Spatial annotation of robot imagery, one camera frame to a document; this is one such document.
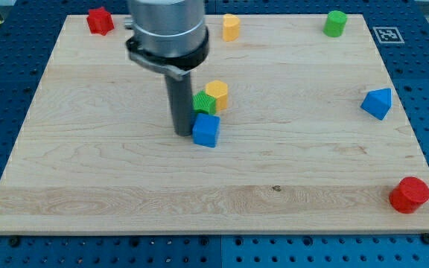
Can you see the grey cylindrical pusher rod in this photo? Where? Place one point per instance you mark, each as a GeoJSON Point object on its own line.
{"type": "Point", "coordinates": [181, 103]}

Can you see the blue cube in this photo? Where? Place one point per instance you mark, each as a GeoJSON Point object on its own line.
{"type": "Point", "coordinates": [206, 130]}

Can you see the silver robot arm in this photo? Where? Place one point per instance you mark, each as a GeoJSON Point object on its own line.
{"type": "Point", "coordinates": [170, 37]}

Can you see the green cube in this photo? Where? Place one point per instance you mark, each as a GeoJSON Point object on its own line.
{"type": "Point", "coordinates": [203, 103]}

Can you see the yellow hexagon block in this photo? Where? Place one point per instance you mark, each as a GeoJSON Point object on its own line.
{"type": "Point", "coordinates": [220, 91]}

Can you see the yellow half-round block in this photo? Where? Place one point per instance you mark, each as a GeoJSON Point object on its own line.
{"type": "Point", "coordinates": [231, 27]}

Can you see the red star block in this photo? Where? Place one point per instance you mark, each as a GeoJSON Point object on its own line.
{"type": "Point", "coordinates": [99, 21]}

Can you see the wooden board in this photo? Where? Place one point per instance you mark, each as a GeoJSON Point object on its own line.
{"type": "Point", "coordinates": [296, 154]}

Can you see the green cylinder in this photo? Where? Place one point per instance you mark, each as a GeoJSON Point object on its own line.
{"type": "Point", "coordinates": [335, 23]}

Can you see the blue triangular prism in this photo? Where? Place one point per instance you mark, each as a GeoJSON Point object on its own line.
{"type": "Point", "coordinates": [378, 103]}

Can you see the white fiducial marker tag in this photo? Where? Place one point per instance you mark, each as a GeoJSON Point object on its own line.
{"type": "Point", "coordinates": [388, 35]}

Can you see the red cylinder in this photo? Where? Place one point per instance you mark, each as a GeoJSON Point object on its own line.
{"type": "Point", "coordinates": [409, 195]}

